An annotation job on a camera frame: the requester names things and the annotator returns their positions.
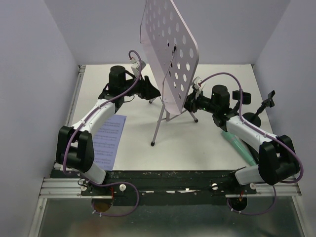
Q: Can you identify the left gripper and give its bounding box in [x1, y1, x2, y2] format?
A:
[121, 72, 163, 100]

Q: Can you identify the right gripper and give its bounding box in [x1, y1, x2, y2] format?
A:
[179, 89, 218, 114]

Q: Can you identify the white music stand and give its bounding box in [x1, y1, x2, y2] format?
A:
[139, 0, 199, 146]

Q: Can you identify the green microphone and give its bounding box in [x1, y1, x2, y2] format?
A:
[221, 131, 257, 166]

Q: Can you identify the sheet music page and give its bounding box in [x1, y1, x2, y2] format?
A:
[93, 115, 127, 171]

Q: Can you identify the black microphone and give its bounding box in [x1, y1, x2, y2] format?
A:
[239, 138, 259, 164]

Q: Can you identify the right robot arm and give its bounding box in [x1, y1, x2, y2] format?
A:
[184, 85, 300, 194]

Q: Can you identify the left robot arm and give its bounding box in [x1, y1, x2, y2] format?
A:
[55, 62, 160, 195]

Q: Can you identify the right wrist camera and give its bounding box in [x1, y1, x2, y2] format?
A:
[192, 77, 204, 99]

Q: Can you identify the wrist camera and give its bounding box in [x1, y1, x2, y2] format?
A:
[192, 77, 204, 99]
[130, 57, 146, 78]

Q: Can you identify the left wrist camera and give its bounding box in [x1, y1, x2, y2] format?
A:
[130, 57, 146, 78]

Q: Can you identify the black mounting rail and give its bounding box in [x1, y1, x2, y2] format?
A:
[50, 169, 257, 207]

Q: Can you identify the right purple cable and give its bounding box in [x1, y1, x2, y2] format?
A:
[198, 71, 305, 215]

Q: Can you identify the purple cable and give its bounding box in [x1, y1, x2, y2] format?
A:
[63, 50, 143, 218]
[198, 71, 305, 215]

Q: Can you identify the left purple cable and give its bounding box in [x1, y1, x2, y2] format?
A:
[63, 50, 143, 218]

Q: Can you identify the aluminium frame rail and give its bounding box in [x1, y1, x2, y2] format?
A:
[27, 64, 303, 237]

